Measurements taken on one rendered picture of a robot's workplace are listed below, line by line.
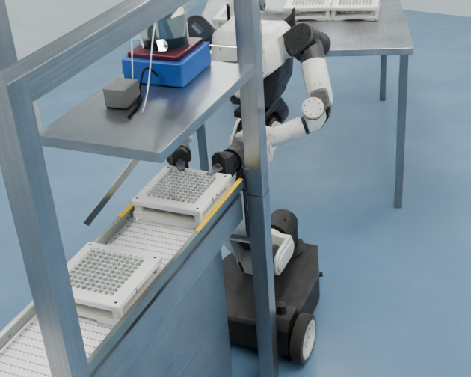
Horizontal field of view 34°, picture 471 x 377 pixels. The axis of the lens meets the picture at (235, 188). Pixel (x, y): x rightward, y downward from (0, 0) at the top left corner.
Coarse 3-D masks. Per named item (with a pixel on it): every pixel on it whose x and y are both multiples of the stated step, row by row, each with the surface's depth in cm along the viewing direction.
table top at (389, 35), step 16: (272, 0) 450; (384, 0) 435; (400, 0) 433; (384, 16) 410; (400, 16) 408; (336, 32) 393; (352, 32) 391; (368, 32) 390; (384, 32) 388; (400, 32) 386; (336, 48) 373; (352, 48) 372; (368, 48) 370; (384, 48) 369; (400, 48) 368
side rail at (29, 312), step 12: (132, 216) 251; (108, 228) 240; (120, 228) 245; (96, 240) 234; (108, 240) 239; (24, 312) 206; (12, 324) 202; (24, 324) 206; (0, 336) 198; (12, 336) 202; (0, 348) 198
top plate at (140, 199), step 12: (168, 168) 263; (156, 180) 257; (180, 180) 256; (216, 180) 254; (228, 180) 255; (144, 192) 250; (180, 192) 249; (204, 192) 248; (216, 192) 248; (132, 204) 247; (144, 204) 245; (156, 204) 243; (168, 204) 243; (180, 204) 242; (192, 204) 242; (204, 204) 241
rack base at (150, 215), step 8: (224, 192) 256; (216, 200) 252; (144, 208) 251; (208, 208) 248; (136, 216) 249; (144, 216) 248; (152, 216) 247; (160, 216) 246; (168, 216) 245; (176, 216) 245; (184, 216) 245; (192, 216) 244; (168, 224) 246; (176, 224) 244; (184, 224) 243; (192, 224) 242
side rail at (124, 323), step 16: (224, 208) 250; (208, 224) 240; (192, 240) 231; (176, 256) 224; (160, 272) 217; (160, 288) 216; (144, 304) 209; (128, 320) 202; (112, 336) 195; (96, 352) 190
